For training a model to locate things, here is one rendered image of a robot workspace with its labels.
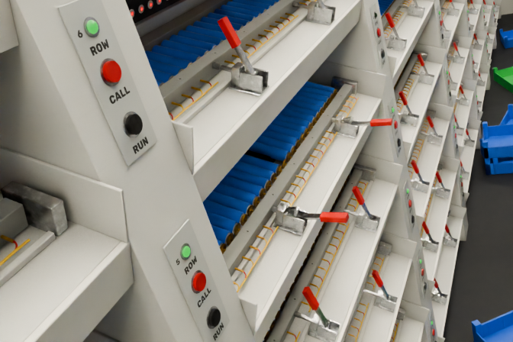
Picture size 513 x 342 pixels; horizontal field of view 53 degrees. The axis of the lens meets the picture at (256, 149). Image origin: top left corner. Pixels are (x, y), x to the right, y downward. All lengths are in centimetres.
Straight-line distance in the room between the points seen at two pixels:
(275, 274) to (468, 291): 132
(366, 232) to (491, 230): 119
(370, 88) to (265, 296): 55
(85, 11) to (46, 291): 19
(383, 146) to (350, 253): 26
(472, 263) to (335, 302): 118
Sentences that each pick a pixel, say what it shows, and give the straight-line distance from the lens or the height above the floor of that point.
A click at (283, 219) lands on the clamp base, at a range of 68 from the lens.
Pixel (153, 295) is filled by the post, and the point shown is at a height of 105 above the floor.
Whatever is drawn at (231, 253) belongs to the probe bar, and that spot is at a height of 95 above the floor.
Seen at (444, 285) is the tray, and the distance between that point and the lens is 176.
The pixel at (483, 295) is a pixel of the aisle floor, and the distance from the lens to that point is 188.
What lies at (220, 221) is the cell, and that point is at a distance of 67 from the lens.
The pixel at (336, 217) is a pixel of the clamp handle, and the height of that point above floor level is 93.
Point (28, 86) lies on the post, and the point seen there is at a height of 123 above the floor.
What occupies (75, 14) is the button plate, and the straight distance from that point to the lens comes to 38.
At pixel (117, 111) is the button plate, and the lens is 40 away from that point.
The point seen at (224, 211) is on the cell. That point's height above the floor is 96.
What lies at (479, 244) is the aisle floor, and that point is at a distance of 208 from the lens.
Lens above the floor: 130
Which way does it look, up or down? 24 degrees down
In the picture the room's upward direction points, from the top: 17 degrees counter-clockwise
